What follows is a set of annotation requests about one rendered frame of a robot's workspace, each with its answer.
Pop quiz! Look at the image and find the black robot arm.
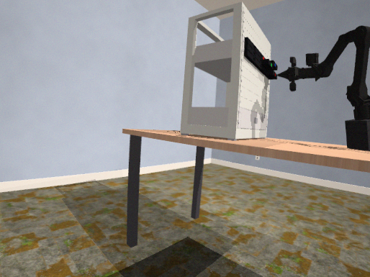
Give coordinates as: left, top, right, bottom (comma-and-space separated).
289, 26, 370, 120

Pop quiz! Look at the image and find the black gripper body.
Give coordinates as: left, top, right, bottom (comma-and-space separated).
289, 57, 306, 91

